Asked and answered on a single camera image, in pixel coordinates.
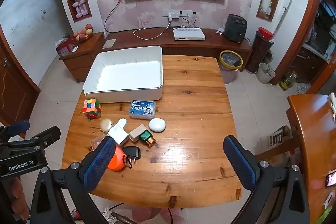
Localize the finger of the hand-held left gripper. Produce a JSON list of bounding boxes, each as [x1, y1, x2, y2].
[[0, 126, 61, 155], [0, 120, 30, 142]]

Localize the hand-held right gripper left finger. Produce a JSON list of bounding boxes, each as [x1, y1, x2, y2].
[[30, 136, 116, 224]]

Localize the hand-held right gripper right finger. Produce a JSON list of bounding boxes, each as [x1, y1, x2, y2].
[[223, 135, 311, 224]]

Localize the orange tape measure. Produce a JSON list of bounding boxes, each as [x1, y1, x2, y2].
[[107, 147, 133, 171]]

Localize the clear plastic box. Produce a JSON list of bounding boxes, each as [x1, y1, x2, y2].
[[90, 135, 108, 152]]

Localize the black charger plug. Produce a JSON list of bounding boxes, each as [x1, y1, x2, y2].
[[122, 146, 141, 161]]

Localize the white power bank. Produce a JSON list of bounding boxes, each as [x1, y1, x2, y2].
[[107, 119, 130, 146]]

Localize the round beige compact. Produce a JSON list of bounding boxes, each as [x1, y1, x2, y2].
[[100, 119, 115, 133]]

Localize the beige box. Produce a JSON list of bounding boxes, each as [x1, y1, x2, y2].
[[129, 124, 147, 143]]

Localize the green bottle with gold cap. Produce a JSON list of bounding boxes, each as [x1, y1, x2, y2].
[[139, 131, 156, 147]]

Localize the colourful puzzle cube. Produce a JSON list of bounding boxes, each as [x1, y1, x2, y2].
[[82, 99, 102, 120]]

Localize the blue label plastic box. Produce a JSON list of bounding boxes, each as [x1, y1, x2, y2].
[[129, 100, 156, 120]]

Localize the white oval case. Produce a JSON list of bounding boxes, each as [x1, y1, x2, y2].
[[149, 118, 167, 133]]

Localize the white plastic tray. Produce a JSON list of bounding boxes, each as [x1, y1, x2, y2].
[[83, 46, 165, 104]]

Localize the person's left hand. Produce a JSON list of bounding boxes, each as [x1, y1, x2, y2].
[[8, 176, 31, 220]]

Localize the wooden door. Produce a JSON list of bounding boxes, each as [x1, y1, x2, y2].
[[0, 30, 41, 139]]

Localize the printed cardboard box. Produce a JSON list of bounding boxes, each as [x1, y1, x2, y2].
[[266, 126, 285, 148]]

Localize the red printed box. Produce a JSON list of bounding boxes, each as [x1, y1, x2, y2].
[[55, 38, 79, 57]]

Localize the smartphone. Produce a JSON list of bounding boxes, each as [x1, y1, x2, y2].
[[325, 168, 336, 188]]

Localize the white bucket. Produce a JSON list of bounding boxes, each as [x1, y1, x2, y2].
[[256, 63, 276, 84]]

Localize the yellow rim trash bin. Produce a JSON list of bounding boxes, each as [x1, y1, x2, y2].
[[219, 50, 243, 84]]

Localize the cooking oil bottle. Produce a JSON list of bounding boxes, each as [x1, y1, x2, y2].
[[279, 71, 298, 91]]

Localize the bowl of peaches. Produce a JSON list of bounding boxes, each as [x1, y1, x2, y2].
[[73, 24, 94, 42]]

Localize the dark wicker bin red lid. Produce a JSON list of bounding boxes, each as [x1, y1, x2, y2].
[[245, 27, 275, 73]]

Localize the long wooden television cabinet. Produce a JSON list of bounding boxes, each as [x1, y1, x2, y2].
[[104, 27, 253, 71]]

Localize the pink dumbbell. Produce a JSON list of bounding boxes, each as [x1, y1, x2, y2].
[[79, 0, 90, 16], [72, 1, 82, 18]]

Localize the dark green air fryer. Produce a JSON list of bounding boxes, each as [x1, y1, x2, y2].
[[225, 14, 248, 43]]

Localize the white set-top box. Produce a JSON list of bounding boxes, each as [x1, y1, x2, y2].
[[172, 28, 206, 41]]

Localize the kitchen cabinet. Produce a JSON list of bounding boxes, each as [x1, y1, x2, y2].
[[302, 0, 336, 85]]

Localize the sheathed sword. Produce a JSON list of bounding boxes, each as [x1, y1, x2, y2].
[[274, 0, 293, 34]]

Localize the black television cable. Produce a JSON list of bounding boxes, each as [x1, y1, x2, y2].
[[104, 0, 124, 33]]

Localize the white cable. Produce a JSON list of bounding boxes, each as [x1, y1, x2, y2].
[[133, 18, 172, 39]]

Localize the black plug cables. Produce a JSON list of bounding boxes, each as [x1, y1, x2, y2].
[[181, 11, 198, 28]]

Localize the white wall outlet strip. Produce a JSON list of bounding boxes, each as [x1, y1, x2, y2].
[[162, 9, 192, 18]]

